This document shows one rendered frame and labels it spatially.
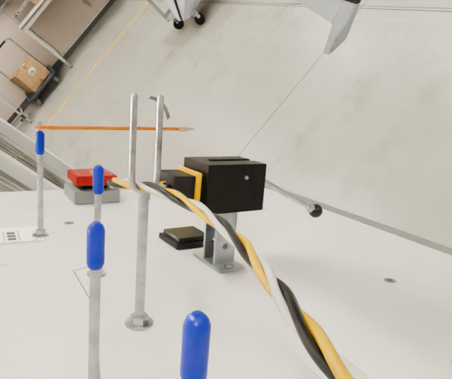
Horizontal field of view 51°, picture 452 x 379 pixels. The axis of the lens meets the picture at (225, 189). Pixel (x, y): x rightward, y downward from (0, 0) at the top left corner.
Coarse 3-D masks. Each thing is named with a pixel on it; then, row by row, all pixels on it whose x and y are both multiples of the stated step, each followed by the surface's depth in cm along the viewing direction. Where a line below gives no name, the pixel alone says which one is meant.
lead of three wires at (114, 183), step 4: (108, 180) 31; (112, 180) 30; (116, 180) 29; (120, 180) 29; (124, 180) 29; (128, 180) 29; (108, 184) 31; (112, 184) 30; (116, 184) 30; (120, 184) 29; (124, 184) 29; (128, 184) 28; (160, 184) 36; (120, 188) 30; (124, 188) 29; (128, 188) 35
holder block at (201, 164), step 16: (192, 160) 39; (208, 160) 39; (224, 160) 40; (240, 160) 41; (208, 176) 36; (224, 176) 37; (240, 176) 38; (256, 176) 39; (208, 192) 37; (224, 192) 38; (240, 192) 38; (256, 192) 39; (208, 208) 37; (224, 208) 38; (240, 208) 39; (256, 208) 40
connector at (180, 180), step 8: (168, 176) 36; (176, 176) 36; (184, 176) 36; (192, 176) 36; (168, 184) 36; (176, 184) 36; (184, 184) 36; (192, 184) 37; (184, 192) 36; (192, 192) 37; (200, 200) 37
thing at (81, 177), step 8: (88, 168) 62; (104, 168) 62; (72, 176) 58; (80, 176) 57; (88, 176) 57; (104, 176) 58; (112, 176) 59; (80, 184) 57; (88, 184) 57; (104, 184) 58
